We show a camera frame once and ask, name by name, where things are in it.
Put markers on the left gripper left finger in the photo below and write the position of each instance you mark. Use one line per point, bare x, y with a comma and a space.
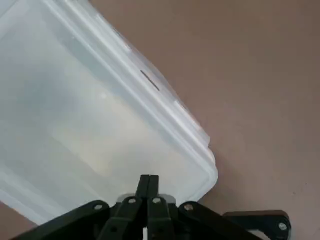
122, 215

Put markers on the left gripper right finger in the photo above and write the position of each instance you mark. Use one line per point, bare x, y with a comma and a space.
160, 215

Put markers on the translucent white box lid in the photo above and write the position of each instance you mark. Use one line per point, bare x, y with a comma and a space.
87, 112

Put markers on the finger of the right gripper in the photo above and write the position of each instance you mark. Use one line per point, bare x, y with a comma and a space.
270, 221

